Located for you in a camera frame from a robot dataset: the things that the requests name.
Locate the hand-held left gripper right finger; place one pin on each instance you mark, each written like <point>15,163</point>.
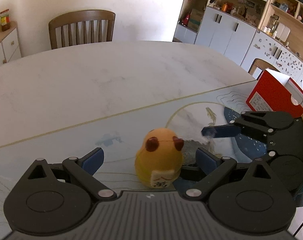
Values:
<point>206,162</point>

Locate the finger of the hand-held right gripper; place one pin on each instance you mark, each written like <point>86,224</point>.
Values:
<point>221,131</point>
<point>265,157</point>

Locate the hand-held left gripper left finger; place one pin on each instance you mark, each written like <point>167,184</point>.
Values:
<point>92,162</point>

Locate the silver printed wrapper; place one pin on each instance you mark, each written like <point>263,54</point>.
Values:
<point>191,151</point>

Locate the yellow bear toy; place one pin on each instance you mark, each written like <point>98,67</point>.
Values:
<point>157,160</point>

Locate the red cardboard box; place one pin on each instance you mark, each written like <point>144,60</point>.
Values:
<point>271,97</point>

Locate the wooden slat-back chair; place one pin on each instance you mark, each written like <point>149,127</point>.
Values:
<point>81,30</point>
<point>256,66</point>

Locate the white sticker-covered cabinet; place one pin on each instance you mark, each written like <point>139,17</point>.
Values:
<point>276,55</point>

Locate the brown cardboard carton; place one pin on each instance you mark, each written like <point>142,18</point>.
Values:
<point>196,20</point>

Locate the large glass jar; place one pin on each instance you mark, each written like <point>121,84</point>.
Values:
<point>273,25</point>

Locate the white sideboard cabinet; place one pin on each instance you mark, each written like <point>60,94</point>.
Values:
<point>5,50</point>

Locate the red-lidded sauce jar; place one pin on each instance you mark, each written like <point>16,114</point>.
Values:
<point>4,20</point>

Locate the grey wall cabinet unit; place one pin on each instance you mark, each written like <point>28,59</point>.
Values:
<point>229,17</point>

